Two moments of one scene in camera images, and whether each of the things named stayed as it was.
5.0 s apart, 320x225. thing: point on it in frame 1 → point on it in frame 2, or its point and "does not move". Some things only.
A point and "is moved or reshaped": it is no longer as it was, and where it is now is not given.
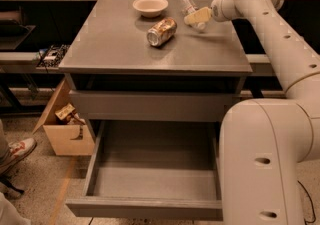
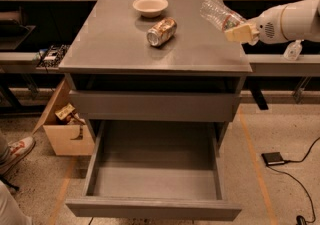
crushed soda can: x=162 y=31 does not move
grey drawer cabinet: x=133 y=58 does not move
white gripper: x=219 y=10 → x=268 y=29
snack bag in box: x=69 y=115 does not move
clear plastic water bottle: x=188 y=7 is moved or reshaped
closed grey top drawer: x=155 y=106 does not move
